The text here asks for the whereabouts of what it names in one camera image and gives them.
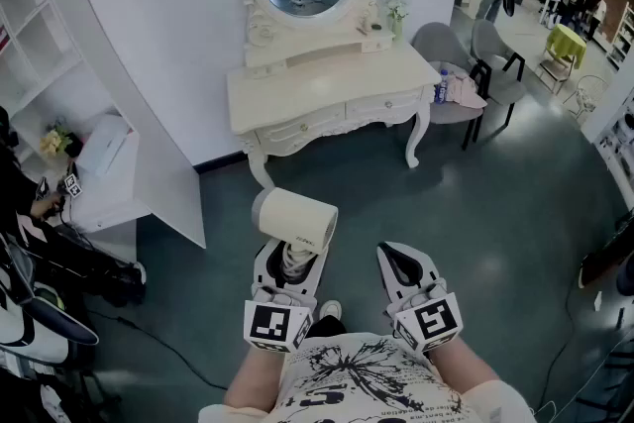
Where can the person's white shoe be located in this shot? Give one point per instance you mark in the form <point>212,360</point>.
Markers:
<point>331,309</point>

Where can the cream hair dryer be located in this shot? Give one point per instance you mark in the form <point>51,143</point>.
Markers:
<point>297,218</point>

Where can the person's white printed shirt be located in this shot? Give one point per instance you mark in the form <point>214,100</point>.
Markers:
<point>356,376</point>

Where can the yellow flower bunch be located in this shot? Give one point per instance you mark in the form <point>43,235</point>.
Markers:
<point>53,143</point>

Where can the person's left forearm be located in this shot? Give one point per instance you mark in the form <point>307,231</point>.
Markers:
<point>257,376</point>

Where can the black and white machine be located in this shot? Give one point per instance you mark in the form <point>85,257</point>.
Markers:
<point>30,312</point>

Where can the person's right forearm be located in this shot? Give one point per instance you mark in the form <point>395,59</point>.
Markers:
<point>460,366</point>

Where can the white flowers in vase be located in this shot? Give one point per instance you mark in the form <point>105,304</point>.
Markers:
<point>396,10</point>

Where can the blue water bottle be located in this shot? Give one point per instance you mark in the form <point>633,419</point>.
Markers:
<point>442,86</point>

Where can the white dressing table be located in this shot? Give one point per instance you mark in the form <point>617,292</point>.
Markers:
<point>322,89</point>

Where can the white display shelf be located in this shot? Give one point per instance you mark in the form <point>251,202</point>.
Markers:
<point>616,148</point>

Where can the white bookshelf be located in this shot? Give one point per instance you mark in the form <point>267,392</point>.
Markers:
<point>99,64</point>

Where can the person's black trousers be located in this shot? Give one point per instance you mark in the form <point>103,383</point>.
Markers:
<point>327,327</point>

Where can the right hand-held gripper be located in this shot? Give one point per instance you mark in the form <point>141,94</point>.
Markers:
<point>431,319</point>

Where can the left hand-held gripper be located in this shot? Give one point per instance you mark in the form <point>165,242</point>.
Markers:
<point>270,322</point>

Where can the pink cloth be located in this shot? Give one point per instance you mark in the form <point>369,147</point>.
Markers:
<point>465,91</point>

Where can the white flat box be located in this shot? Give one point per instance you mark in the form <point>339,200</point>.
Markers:
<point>106,146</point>

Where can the grey chair with pink cloth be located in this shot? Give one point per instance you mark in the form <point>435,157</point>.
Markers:
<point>441,47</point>

